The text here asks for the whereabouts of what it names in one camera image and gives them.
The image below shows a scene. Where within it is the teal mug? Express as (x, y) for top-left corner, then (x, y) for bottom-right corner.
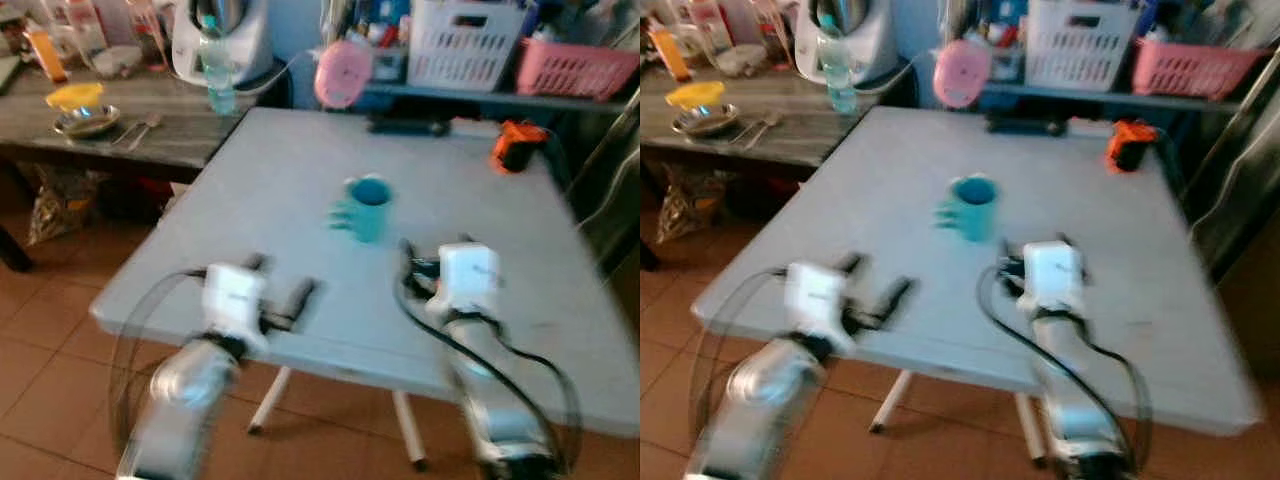
(935, 175), (999, 244)
(330, 175), (393, 244)

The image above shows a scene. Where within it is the white plastic table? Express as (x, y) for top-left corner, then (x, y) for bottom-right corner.
(692, 105), (1263, 436)
(90, 105), (641, 441)

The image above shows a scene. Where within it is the grey wooden side table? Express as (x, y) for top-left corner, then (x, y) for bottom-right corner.
(640, 65), (911, 171)
(0, 65), (291, 186)

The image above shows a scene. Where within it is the black dumbbell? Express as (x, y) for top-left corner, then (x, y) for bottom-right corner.
(985, 112), (1069, 138)
(367, 115), (451, 138)

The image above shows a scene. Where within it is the orange and black device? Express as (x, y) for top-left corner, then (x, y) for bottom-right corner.
(1105, 120), (1159, 174)
(492, 120), (549, 174)

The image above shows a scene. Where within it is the steel spoon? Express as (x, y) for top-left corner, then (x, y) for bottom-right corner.
(745, 110), (784, 151)
(128, 112), (164, 151)

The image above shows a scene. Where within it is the steel fork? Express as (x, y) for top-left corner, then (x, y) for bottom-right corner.
(728, 113), (771, 148)
(108, 115), (151, 148)

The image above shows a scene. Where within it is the patterned plastic bag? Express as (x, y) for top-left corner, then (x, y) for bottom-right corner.
(655, 162), (731, 246)
(27, 165), (101, 246)

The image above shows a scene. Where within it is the grey shelf board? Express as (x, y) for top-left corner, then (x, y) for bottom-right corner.
(360, 82), (641, 113)
(980, 82), (1251, 111)

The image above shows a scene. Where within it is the clear water bottle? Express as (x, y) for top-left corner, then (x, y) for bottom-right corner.
(818, 15), (859, 116)
(198, 15), (237, 116)

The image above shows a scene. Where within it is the pink round fan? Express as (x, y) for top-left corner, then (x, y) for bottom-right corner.
(932, 40), (993, 109)
(314, 40), (374, 109)

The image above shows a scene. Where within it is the white kitchen appliance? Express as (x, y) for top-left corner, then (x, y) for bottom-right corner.
(172, 0), (273, 87)
(795, 0), (898, 87)

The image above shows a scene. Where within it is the white food container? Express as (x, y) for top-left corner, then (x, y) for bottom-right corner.
(715, 45), (769, 79)
(90, 45), (144, 79)

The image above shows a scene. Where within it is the white plastic basket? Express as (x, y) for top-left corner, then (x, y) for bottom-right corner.
(407, 0), (528, 91)
(1025, 0), (1141, 91)

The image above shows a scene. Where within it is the shiny grey metal cabinet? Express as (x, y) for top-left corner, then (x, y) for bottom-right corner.
(1190, 60), (1280, 281)

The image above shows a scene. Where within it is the clear bottle pink cap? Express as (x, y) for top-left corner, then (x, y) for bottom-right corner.
(125, 0), (166, 66)
(750, 0), (791, 66)

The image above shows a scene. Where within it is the pink plastic basket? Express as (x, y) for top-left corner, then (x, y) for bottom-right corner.
(1132, 38), (1263, 101)
(516, 38), (639, 101)

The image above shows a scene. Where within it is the clear bottle orange cap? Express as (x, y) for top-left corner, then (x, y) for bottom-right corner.
(60, 0), (106, 56)
(685, 0), (731, 56)

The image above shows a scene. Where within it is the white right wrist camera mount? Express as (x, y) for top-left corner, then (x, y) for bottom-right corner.
(430, 243), (501, 316)
(1018, 240), (1086, 313)

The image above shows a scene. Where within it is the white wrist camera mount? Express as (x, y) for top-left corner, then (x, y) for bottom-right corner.
(202, 262), (269, 351)
(1018, 240), (1086, 313)
(430, 243), (501, 316)
(785, 262), (851, 351)

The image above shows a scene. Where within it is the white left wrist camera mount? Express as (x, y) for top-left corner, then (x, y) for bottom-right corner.
(785, 262), (851, 351)
(202, 262), (269, 351)

